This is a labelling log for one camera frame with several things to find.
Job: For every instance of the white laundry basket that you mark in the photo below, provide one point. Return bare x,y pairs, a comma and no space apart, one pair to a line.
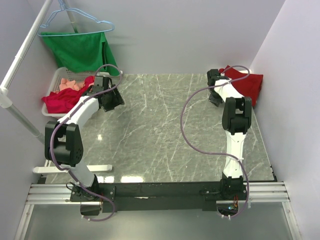
60,73

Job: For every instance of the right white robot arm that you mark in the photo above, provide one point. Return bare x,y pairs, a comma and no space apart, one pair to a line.
236,121

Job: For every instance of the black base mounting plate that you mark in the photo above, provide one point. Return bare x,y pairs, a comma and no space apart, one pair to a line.
158,196

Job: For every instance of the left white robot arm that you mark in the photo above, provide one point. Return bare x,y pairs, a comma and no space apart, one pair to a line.
63,142

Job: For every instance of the peach pink garment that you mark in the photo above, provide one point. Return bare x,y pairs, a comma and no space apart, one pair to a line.
71,84

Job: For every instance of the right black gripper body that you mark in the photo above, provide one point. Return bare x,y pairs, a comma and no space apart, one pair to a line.
214,98

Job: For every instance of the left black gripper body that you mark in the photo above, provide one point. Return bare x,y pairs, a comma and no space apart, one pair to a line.
110,100

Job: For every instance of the magenta t shirt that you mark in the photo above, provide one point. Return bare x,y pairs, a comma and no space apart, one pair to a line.
61,102

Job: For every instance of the green t shirt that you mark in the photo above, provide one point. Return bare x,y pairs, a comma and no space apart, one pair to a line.
81,52

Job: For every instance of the light blue wire hanger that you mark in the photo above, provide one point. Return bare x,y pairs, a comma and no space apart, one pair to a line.
64,7

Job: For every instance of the aluminium rail frame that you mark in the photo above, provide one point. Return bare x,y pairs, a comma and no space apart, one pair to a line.
58,194

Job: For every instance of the dark red t shirt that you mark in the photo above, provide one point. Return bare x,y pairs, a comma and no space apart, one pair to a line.
245,87

